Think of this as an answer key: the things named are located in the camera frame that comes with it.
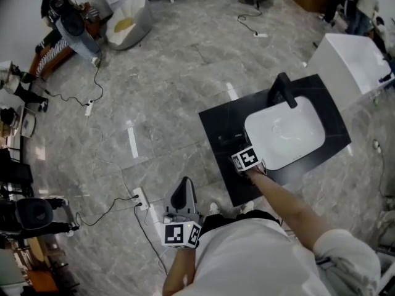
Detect brown wooden bench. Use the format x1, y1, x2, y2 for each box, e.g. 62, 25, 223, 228
29, 1, 109, 80

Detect black square faucet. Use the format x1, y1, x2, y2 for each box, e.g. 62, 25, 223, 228
267, 72, 299, 109

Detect person's black shorts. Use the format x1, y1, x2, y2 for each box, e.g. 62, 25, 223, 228
200, 210, 281, 237

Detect person's left forearm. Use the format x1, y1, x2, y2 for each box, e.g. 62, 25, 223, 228
162, 247, 198, 296

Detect wide white power strip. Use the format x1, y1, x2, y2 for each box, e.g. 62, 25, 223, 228
132, 187, 151, 212

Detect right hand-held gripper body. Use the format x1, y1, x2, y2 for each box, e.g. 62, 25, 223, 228
231, 145, 267, 174

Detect person's white shirt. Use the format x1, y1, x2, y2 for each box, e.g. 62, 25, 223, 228
185, 217, 382, 296

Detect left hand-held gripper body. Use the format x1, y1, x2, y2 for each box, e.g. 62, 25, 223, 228
160, 212, 203, 249

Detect person's right forearm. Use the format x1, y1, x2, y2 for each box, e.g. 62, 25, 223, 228
246, 166, 333, 254

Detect grey bin with white liner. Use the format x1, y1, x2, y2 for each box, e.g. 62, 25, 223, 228
106, 0, 152, 51

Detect white rectangular bathtub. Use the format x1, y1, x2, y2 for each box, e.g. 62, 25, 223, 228
307, 32, 393, 96

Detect black vanity with white sink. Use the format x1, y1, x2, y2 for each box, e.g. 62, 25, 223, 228
198, 74, 352, 208

